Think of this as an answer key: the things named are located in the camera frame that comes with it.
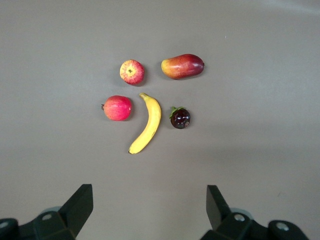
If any yellow banana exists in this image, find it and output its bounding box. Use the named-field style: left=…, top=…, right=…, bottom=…
left=128, top=92, right=162, bottom=155

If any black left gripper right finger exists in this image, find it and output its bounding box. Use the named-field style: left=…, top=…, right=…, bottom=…
left=199, top=184, right=311, bottom=240

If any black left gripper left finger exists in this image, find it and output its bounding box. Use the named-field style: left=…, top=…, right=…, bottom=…
left=0, top=183, right=94, bottom=240

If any red yellow mango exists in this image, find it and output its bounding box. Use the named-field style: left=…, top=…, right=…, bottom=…
left=160, top=53, right=205, bottom=81

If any dark purple mangosteen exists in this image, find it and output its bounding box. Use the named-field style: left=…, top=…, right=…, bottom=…
left=169, top=106, right=191, bottom=130

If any pink red round fruit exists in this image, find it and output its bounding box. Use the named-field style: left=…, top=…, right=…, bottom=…
left=100, top=95, right=133, bottom=122

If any red yellow striped apple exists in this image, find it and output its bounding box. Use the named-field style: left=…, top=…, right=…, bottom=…
left=119, top=59, right=145, bottom=86

